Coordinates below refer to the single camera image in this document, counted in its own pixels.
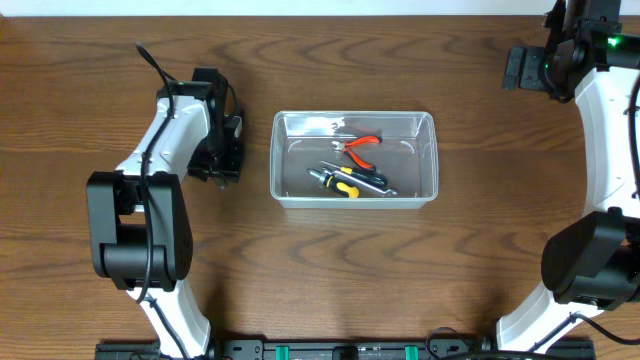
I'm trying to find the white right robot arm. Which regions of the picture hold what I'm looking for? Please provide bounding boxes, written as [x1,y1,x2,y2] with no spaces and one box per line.
[490,0,639,359]

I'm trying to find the red handled pliers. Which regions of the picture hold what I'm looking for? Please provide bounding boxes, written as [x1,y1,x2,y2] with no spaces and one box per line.
[331,135,383,172]

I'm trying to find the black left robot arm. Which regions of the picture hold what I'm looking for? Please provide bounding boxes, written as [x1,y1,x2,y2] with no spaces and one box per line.
[86,68,244,359]

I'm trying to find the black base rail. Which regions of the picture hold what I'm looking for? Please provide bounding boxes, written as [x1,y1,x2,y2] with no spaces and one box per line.
[94,338,597,360]

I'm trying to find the small hammer black handle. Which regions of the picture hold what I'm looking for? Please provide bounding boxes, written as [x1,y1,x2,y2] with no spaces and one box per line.
[216,179,228,190]

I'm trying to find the slim black yellow screwdriver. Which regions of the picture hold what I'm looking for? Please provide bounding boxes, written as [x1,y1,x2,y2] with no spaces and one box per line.
[320,160,388,188]

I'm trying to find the stubby yellow black screwdriver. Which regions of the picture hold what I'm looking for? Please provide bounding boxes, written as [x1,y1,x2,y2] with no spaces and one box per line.
[307,169,360,198]

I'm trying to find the silver offset ring wrench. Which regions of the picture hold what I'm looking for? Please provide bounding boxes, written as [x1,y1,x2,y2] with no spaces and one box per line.
[332,170,398,196]

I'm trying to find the clear plastic storage container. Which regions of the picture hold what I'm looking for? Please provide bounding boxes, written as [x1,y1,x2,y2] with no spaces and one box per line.
[270,111,439,210]

